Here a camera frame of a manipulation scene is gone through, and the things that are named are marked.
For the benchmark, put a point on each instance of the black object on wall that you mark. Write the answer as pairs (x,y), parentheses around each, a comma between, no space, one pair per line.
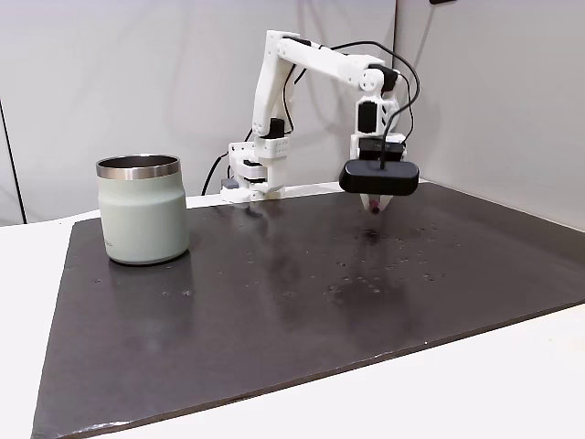
(442,1)

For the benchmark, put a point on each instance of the dark grey table mat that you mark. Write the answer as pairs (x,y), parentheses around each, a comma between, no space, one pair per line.
(292,320)

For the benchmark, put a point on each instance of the small grey connector block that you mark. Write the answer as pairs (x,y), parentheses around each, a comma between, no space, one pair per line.
(229,184)

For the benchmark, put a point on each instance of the purple pen grip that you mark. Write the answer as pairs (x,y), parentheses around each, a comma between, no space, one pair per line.
(375,209)

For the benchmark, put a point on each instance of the black oval camera box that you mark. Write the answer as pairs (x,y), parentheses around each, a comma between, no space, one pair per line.
(379,179)

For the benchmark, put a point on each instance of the black vertical wall strip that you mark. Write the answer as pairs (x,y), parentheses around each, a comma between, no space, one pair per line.
(13,174)

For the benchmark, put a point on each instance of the pale green steel-rimmed cup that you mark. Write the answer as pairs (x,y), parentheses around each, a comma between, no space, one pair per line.
(141,215)

